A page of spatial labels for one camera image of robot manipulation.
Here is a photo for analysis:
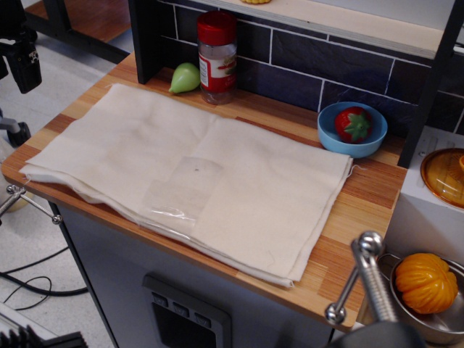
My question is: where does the orange transparent pot lid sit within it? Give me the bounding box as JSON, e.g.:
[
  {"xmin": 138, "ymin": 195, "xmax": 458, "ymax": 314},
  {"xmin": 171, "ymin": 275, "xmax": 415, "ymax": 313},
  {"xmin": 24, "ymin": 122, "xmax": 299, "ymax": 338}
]
[{"xmin": 420, "ymin": 148, "xmax": 463, "ymax": 209}]

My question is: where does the black camera device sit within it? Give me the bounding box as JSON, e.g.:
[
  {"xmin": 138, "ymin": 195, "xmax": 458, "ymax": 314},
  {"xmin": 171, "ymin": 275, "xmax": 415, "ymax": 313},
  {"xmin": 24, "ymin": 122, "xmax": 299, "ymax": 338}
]
[{"xmin": 1, "ymin": 1, "xmax": 42, "ymax": 94}]

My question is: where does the black floor cable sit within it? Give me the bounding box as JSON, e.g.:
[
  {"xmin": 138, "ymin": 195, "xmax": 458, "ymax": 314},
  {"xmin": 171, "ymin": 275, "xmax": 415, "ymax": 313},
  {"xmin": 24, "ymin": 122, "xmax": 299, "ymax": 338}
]
[{"xmin": 0, "ymin": 246, "xmax": 89, "ymax": 311}]

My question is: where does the yellow toy corn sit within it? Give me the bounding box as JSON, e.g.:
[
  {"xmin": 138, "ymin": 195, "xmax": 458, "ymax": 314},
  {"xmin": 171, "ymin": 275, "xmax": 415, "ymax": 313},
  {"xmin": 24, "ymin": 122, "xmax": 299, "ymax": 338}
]
[{"xmin": 241, "ymin": 0, "xmax": 272, "ymax": 5}]

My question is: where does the black shelf post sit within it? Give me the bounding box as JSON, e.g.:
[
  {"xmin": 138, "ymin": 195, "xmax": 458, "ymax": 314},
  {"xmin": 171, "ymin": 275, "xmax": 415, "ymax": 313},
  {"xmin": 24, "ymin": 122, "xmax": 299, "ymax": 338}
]
[
  {"xmin": 397, "ymin": 0, "xmax": 463, "ymax": 169},
  {"xmin": 128, "ymin": 0, "xmax": 163, "ymax": 84}
]

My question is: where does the red toy strawberry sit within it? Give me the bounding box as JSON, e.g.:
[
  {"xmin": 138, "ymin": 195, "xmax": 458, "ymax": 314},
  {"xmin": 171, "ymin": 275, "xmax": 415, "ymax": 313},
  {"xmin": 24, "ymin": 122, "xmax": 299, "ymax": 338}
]
[{"xmin": 334, "ymin": 107, "xmax": 373, "ymax": 144}]

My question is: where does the chrome handle bar left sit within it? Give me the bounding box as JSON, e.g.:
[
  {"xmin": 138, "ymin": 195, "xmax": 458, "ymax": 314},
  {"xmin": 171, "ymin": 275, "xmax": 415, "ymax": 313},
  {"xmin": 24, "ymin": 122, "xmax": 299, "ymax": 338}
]
[{"xmin": 1, "ymin": 185, "xmax": 63, "ymax": 225}]

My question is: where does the black chair caster wheel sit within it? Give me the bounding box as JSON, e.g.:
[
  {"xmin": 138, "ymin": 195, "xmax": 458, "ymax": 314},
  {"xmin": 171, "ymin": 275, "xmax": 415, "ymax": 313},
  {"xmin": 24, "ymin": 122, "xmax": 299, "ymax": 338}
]
[{"xmin": 1, "ymin": 117, "xmax": 31, "ymax": 148}]

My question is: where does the grey oven control panel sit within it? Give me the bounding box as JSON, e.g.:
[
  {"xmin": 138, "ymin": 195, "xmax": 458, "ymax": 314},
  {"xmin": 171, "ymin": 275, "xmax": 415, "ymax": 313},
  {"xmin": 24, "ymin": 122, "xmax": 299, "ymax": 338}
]
[{"xmin": 143, "ymin": 274, "xmax": 233, "ymax": 347}]

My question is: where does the black shelf post right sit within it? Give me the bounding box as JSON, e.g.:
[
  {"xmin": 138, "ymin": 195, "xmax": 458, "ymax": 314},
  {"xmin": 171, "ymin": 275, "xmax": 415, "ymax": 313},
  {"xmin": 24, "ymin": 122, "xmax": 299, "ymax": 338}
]
[{"xmin": 397, "ymin": 0, "xmax": 463, "ymax": 169}]

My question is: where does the light wooden shelf board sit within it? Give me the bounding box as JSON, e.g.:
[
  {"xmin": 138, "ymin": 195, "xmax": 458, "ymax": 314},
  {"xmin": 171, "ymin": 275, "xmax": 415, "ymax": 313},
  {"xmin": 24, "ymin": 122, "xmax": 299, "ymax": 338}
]
[{"xmin": 200, "ymin": 0, "xmax": 457, "ymax": 59}]

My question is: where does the light blue bowl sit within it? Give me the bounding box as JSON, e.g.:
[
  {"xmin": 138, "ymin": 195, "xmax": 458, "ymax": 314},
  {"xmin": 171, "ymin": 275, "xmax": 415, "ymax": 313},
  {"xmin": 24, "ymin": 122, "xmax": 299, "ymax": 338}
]
[{"xmin": 318, "ymin": 101, "xmax": 388, "ymax": 158}]

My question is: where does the orange toy pumpkin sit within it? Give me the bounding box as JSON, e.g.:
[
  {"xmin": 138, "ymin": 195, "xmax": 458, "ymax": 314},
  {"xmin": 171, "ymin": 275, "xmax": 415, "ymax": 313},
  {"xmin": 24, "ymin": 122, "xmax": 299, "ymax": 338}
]
[{"xmin": 394, "ymin": 253, "xmax": 458, "ymax": 315}]

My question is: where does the cream white folded cloth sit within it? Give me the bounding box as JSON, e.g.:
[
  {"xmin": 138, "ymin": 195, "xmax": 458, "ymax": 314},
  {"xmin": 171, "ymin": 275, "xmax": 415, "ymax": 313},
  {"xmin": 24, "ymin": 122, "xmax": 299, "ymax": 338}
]
[{"xmin": 21, "ymin": 83, "xmax": 352, "ymax": 287}]

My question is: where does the black shelf post left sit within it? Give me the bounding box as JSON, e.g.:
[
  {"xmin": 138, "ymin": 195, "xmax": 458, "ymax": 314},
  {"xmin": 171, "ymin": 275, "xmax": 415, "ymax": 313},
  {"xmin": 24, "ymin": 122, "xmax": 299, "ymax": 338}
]
[{"xmin": 128, "ymin": 0, "xmax": 163, "ymax": 84}]

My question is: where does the dark table frame background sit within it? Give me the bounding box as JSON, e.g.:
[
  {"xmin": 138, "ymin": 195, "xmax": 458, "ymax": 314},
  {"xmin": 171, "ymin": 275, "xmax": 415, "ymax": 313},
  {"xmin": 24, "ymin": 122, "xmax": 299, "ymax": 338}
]
[{"xmin": 25, "ymin": 0, "xmax": 131, "ymax": 64}]

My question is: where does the black finned heat sink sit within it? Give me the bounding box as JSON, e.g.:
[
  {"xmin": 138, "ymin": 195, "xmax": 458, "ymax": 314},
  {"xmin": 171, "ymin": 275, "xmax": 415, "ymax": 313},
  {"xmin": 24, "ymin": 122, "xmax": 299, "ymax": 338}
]
[{"xmin": 1, "ymin": 314, "xmax": 88, "ymax": 348}]

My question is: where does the silver metal pot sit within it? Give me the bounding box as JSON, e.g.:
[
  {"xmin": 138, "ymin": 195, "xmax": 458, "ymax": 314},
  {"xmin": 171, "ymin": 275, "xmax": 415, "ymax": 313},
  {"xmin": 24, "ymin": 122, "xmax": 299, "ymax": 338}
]
[{"xmin": 378, "ymin": 254, "xmax": 463, "ymax": 345}]

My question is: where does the clear tape patch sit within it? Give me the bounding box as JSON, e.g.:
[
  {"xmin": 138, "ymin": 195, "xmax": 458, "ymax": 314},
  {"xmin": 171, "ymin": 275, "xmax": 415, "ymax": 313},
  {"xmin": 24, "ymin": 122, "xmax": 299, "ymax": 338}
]
[{"xmin": 141, "ymin": 157, "xmax": 223, "ymax": 225}]

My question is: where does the red capped spice jar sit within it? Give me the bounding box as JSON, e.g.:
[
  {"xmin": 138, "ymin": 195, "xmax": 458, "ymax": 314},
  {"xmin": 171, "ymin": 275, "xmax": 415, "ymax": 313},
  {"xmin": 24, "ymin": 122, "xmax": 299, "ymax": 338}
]
[{"xmin": 196, "ymin": 10, "xmax": 237, "ymax": 105}]

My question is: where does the light green toy pear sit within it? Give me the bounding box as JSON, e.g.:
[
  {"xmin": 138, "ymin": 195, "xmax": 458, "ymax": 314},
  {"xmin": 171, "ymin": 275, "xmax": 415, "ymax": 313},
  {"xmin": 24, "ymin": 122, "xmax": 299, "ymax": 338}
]
[{"xmin": 169, "ymin": 62, "xmax": 200, "ymax": 94}]

